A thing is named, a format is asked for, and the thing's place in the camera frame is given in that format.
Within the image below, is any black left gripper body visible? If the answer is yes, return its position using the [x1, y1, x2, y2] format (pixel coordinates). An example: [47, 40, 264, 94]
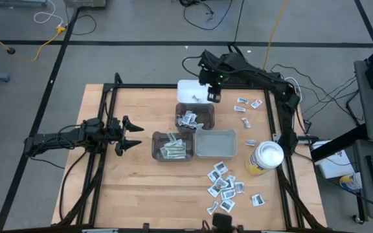
[104, 118, 126, 145]

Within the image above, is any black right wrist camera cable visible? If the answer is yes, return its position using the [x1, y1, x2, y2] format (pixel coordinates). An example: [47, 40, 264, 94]
[181, 55, 205, 78]

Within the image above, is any black left wrist camera cable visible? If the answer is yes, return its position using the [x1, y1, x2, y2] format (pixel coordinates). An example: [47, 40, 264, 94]
[56, 124, 92, 143]

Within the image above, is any light grey plastic bin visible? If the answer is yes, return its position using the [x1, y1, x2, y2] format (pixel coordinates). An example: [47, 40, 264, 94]
[194, 128, 238, 159]

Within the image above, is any coiled black cable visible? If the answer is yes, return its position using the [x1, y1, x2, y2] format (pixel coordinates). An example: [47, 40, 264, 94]
[227, 42, 242, 54]

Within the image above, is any white floor cable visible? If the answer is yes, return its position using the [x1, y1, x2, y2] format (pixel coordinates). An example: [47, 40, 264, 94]
[32, 0, 65, 27]

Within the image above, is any white plastic bin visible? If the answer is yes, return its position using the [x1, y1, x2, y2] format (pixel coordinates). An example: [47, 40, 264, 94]
[176, 79, 214, 104]

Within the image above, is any black arm base cable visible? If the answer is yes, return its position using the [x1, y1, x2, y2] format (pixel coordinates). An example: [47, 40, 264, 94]
[58, 150, 89, 223]

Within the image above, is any black support beam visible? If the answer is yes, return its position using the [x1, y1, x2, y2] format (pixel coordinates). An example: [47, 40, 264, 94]
[310, 123, 368, 163]

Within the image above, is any yellow hanging cable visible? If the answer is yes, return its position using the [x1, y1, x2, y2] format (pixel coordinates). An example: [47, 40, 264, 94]
[262, 0, 288, 72]

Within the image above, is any black hanging cable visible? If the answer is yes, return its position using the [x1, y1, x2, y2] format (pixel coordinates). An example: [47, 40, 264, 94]
[233, 0, 245, 45]

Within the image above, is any tangled black floor cable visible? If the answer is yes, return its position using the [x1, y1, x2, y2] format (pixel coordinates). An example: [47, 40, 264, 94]
[179, 0, 239, 32]

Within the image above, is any black cable bundle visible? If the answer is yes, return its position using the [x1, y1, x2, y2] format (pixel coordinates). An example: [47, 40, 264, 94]
[269, 63, 361, 126]

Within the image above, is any thin black floor cable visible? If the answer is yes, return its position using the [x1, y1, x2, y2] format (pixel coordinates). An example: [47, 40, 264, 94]
[65, 14, 97, 36]

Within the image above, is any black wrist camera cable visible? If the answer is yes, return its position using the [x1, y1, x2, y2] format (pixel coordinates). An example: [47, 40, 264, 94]
[56, 124, 92, 143]
[181, 55, 205, 78]

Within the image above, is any disinfecting wipes canister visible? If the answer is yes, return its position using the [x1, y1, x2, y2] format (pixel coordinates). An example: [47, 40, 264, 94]
[244, 140, 284, 176]

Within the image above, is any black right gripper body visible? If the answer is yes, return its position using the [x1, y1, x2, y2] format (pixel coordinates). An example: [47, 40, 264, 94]
[199, 69, 223, 87]

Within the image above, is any yellow floor extension cable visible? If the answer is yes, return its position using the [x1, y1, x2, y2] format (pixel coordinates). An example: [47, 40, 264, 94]
[0, 24, 67, 63]

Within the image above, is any silver aluminium bar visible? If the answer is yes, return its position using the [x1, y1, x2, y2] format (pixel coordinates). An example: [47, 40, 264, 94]
[82, 228, 119, 233]

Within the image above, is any grey metal rail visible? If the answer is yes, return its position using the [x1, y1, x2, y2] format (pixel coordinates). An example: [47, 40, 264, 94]
[0, 0, 48, 8]

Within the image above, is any smoky transparent plastic bin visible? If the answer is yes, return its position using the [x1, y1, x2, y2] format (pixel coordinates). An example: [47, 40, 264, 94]
[151, 131, 194, 162]
[175, 102, 216, 131]

